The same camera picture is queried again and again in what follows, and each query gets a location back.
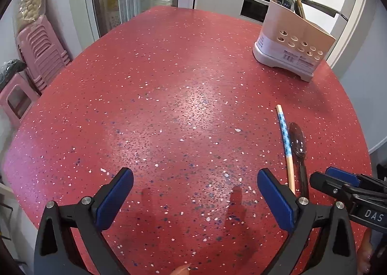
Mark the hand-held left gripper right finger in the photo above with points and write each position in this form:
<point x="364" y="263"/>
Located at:
<point x="275" y="199"/>

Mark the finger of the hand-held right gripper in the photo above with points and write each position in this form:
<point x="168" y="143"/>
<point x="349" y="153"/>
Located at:
<point x="344" y="175"/>
<point x="329" y="185"/>

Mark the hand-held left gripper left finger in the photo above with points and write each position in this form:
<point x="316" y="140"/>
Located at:
<point x="116" y="196"/>

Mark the dark translucent spoon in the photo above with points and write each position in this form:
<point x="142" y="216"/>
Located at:
<point x="297" y="142"/>

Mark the blue patterned chopstick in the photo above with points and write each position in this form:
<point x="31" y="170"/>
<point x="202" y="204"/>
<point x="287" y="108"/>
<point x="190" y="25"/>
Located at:
<point x="284" y="133"/>

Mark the white perforated utensil holder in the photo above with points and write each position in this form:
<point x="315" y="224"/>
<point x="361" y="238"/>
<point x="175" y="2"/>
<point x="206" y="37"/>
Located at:
<point x="293" y="42"/>

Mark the person's right hand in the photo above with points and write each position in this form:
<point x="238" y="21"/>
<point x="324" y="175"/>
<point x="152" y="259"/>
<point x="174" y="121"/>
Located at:
<point x="364" y="250"/>

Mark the person's left hand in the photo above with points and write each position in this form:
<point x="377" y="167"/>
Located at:
<point x="180" y="270"/>

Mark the single pink stool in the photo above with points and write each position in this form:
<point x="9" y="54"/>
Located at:
<point x="18" y="99"/>

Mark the stack of pink stools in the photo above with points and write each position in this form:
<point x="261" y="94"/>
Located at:
<point x="42" y="54"/>

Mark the dark cloth bundle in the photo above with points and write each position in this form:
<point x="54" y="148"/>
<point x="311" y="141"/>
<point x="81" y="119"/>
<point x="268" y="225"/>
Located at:
<point x="10" y="71"/>

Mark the black built-in oven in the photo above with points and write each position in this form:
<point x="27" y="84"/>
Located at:
<point x="254" y="3"/>

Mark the clear bag of beige pieces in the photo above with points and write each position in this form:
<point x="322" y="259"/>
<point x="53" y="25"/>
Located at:
<point x="31" y="3"/>

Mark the black curved rail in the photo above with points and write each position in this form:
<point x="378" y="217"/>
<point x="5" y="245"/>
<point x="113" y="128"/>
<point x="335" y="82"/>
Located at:
<point x="323" y="7"/>

